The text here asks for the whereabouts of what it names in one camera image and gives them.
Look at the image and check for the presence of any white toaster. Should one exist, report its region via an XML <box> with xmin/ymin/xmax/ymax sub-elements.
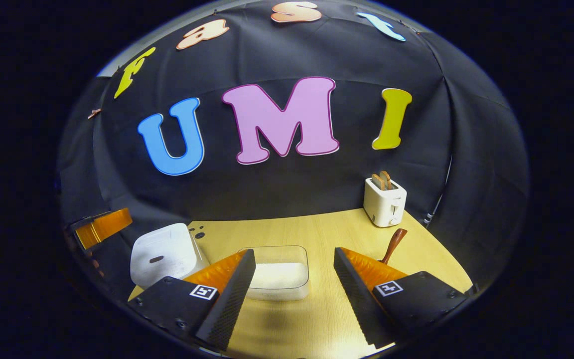
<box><xmin>363</xmin><ymin>177</ymin><xmax>408</xmax><ymax>228</ymax></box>

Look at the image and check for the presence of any thin grey cable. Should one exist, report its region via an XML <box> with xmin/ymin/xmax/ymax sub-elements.
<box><xmin>424</xmin><ymin>155</ymin><xmax>453</xmax><ymax>226</ymax></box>

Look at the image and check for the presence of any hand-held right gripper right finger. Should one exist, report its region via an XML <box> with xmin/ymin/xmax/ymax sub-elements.
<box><xmin>333</xmin><ymin>247</ymin><xmax>469</xmax><ymax>350</ymax></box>

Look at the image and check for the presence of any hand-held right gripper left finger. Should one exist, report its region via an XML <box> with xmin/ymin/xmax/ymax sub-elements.
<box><xmin>129</xmin><ymin>249</ymin><xmax>257</xmax><ymax>352</ymax></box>

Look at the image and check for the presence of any white rice cooker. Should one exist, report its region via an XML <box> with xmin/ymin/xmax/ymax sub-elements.
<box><xmin>130</xmin><ymin>223</ymin><xmax>211</xmax><ymax>290</ymax></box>

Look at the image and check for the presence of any black backdrop cloth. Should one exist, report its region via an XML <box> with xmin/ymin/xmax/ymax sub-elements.
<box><xmin>58</xmin><ymin>0</ymin><xmax>532</xmax><ymax>300</ymax></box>

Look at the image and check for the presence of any clear plastic container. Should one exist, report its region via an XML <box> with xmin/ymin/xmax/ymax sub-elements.
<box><xmin>240</xmin><ymin>245</ymin><xmax>310</xmax><ymax>302</ymax></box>

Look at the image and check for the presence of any white rice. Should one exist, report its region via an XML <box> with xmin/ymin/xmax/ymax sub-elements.
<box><xmin>250</xmin><ymin>263</ymin><xmax>308</xmax><ymax>290</ymax></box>

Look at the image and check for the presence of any brown wooden spoon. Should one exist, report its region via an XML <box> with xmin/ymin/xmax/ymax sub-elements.
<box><xmin>379</xmin><ymin>228</ymin><xmax>408</xmax><ymax>265</ymax></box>

